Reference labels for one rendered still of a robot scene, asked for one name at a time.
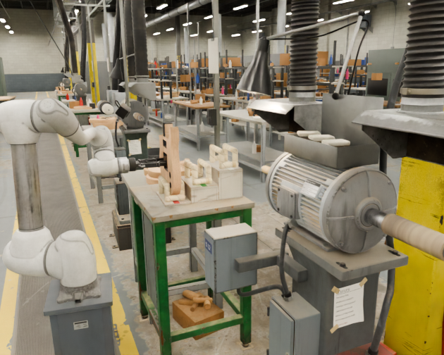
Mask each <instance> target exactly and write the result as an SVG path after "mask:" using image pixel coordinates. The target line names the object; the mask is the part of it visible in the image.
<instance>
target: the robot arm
mask: <svg viewBox="0 0 444 355"><path fill-rule="evenodd" d="M0 132H2V134H3V135H4V137H5V140H6V141H7V142H8V144H10V147H11V160H12V168H13V181H14V189H15V196H16V210H17V217H18V229H17V230H16V231H15V232H14V233H13V237H12V240H11V241H10V242H9V243H8V244H7V245H6V246H5V248H4V252H3V256H2V259H3V262H4V265H5V267H7V269H9V270H10V271H13V272H14V273H17V274H20V275H27V276H37V277H45V276H52V277H54V278H57V279H59V280H60V281H61V282H60V286H61V288H60V292H59V296H58V298H57V300H56V302H57V304H62V303H65V302H68V301H75V303H76V304H81V302H82V300H83V299H97V298H100V297H101V292H100V282H101V276H97V261H96V256H95V251H94V247H93V244H92V241H91V240H90V238H89V237H88V235H87V234H85V233H84V232H83V231H80V230H70V231H67V232H65V233H63V234H61V235H59V236H58V237H57V239H56V241H54V239H53V237H52V236H51V233H50V230H49V229H48V228H46V227H45V226H44V224H43V215H42V199H41V191H40V183H39V167H38V158H37V142H38V141H39V136H40V134H41V132H51V133H56V132H57V133H58V134H59V135H60V136H62V137H65V138H66V139H68V140H70V141H71V142H73V143H75V144H78V145H85V144H87V143H88V142H90V144H91V146H92V149H93V150H94V158H92V159H91V160H89V161H88V162H87V169H88V173H89V174H90V175H91V176H95V177H108V176H112V175H116V174H123V173H128V171H130V172H131V171H136V168H156V167H158V168H160V166H167V160H166V161H165V160H164V158H156V157H155V158H146V159H138V160H137V161H136V160H135V158H127V157H120V158H119V157H118V158H115V156H114V152H113V138H112V135H111V132H110V130H109V129H108V128H107V127H106V126H103V125H99V126H96V127H90V128H87V129H86V130H84V131H82V128H81V127H80V124H79V122H78V120H77V118H76V117H75V115H74V113H73V112H72V111H71V110H70V109H69V108H68V107H67V106H66V105H65V104H64V103H62V102H61V101H59V100H57V99H53V98H45V99H43V100H31V99H20V100H12V101H6V102H4V103H1V104H0Z"/></svg>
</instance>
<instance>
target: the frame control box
mask: <svg viewBox="0 0 444 355"><path fill-rule="evenodd" d="M204 254H205V281H206V283H207V284H208V285H209V286H210V288H211V289H212V290H213V291H214V293H215V294H218V293H222V292H227V291H230V290H234V289H237V294H238V295H239V296H241V297H248V296H252V295H255V294H258V293H262V292H266V291H269V290H273V289H279V290H280V291H281V292H282V294H281V296H282V299H284V294H283V293H284V289H283V287H282V285H278V284H276V285H268V286H265V287H261V288H259V289H254V290H252V291H249V292H241V288H242V287H248V286H251V285H256V284H257V270H251V271H247V272H243V273H238V272H237V271H236V270H235V261H234V260H235V259H237V258H241V257H245V256H251V255H255V254H257V231H256V230H254V229H253V228H251V227H250V226H249V225H248V224H246V223H240V224H236V225H228V226H223V227H219V228H211V229H206V230H204Z"/></svg>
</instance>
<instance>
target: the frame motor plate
mask: <svg viewBox="0 0 444 355"><path fill-rule="evenodd" d="M284 227H285V226H282V227H277V228H276V232H275V235H276V236H277V237H279V238H280V239H282V238H281V237H282V233H283V228H284ZM286 243H287V244H289V245H290V246H292V247H293V248H294V249H296V250H298V251H299V252H300V253H301V254H303V255H305V256H306V257H307V258H308V259H310V260H312V261H313V262H314V263H316V264H317V265H319V266H321V267H322V268H323V269H324V270H326V271H328V272H329V273H330V274H331V275H333V276H335V277H336V278H337V279H339V280H340V281H346V280H351V279H354V278H359V277H362V276H365V275H370V274H374V273H379V272H381V271H385V270H390V269H393V268H398V267H401V266H406V265H407V264H408V258H409V257H408V256H407V255H405V254H403V253H401V252H399V251H397V250H395V249H393V248H391V247H389V246H387V245H385V244H383V243H381V242H379V243H378V244H377V245H375V246H374V247H372V248H371V249H369V250H367V251H363V252H361V253H357V254H349V253H346V252H344V251H341V250H336V251H330V252H327V251H325V250H324V249H322V248H321V247H319V246H317V245H315V244H314V243H313V242H311V241H309V240H308V239H306V238H305V237H303V236H301V235H300V234H298V233H297V232H295V231H294V230H288V233H287V239H286Z"/></svg>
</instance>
